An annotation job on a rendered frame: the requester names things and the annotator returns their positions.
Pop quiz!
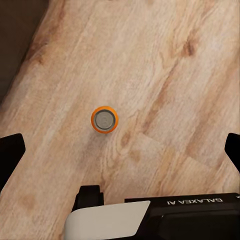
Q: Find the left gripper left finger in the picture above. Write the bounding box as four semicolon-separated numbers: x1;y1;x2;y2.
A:
0;133;26;192

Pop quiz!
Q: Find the can of soda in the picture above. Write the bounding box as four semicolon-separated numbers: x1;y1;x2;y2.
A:
91;106;119;134

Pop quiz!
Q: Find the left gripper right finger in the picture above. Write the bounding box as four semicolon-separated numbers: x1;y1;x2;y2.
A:
224;132;240;172

